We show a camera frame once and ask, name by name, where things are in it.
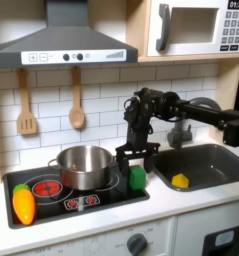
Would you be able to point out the green toy block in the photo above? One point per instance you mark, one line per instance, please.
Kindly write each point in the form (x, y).
(137, 178)

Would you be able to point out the yellow toy block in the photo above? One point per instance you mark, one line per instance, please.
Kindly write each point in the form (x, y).
(180, 181)

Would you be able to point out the dark grey tap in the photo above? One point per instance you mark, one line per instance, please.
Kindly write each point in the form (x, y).
(179, 136)

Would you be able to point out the black toy stove top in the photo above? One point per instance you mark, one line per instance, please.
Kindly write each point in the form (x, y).
(101, 203)

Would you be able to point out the dark grey sink basin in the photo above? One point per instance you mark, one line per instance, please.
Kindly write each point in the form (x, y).
(214, 166)

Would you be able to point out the wooden spoon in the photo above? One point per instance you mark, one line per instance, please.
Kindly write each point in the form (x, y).
(77, 116)

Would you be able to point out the grey stove knob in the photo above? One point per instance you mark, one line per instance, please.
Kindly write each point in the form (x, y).
(137, 244)

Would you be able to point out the light wooden shelf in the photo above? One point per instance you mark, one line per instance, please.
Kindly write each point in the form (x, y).
(191, 57)

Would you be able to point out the wooden slotted spatula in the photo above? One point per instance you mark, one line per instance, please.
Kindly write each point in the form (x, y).
(27, 123)

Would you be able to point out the orange toy carrot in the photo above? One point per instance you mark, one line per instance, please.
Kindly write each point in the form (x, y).
(24, 206)

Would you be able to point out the light wooden side panel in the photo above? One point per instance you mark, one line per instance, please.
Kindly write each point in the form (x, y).
(229, 83)

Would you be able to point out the grey extractor hood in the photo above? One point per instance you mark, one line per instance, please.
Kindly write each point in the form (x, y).
(66, 43)

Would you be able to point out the white toy microwave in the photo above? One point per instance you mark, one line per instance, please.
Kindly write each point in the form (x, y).
(197, 26)

